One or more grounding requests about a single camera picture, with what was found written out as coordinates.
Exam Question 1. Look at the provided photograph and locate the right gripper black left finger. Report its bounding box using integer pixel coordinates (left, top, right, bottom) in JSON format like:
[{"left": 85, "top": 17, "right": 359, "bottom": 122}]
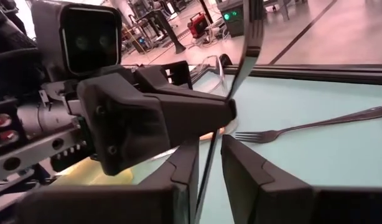
[{"left": 15, "top": 138, "right": 200, "bottom": 224}]

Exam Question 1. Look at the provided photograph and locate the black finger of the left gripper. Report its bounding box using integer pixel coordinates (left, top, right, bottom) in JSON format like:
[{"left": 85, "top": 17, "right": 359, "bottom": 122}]
[
  {"left": 76, "top": 73, "right": 238, "bottom": 177},
  {"left": 133, "top": 63, "right": 231, "bottom": 101}
]

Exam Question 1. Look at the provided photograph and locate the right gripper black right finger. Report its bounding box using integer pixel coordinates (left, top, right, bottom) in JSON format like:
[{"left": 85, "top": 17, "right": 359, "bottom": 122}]
[{"left": 221, "top": 134, "right": 382, "bottom": 224}]

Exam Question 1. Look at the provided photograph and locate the black floor stand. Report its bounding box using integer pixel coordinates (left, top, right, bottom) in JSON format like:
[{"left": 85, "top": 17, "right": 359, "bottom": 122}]
[{"left": 146, "top": 8, "right": 187, "bottom": 55}]

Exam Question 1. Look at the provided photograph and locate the clear plastic container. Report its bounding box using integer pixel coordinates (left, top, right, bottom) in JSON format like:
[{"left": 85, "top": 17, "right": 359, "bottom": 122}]
[{"left": 195, "top": 54, "right": 226, "bottom": 95}]

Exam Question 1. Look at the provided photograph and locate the red tool case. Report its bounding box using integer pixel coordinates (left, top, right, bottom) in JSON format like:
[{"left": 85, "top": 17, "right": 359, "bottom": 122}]
[{"left": 187, "top": 12, "right": 211, "bottom": 40}]

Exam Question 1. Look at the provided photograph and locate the black computer with green lights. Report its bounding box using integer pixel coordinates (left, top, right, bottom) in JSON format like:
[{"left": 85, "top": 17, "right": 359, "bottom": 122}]
[{"left": 217, "top": 0, "right": 246, "bottom": 38}]

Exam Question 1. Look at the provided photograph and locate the green table mat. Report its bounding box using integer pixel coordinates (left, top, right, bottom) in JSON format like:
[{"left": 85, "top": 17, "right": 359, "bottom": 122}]
[{"left": 128, "top": 70, "right": 382, "bottom": 224}]

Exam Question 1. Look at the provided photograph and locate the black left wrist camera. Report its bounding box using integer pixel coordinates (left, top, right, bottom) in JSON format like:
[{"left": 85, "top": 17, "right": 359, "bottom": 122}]
[{"left": 30, "top": 0, "right": 123, "bottom": 82}]

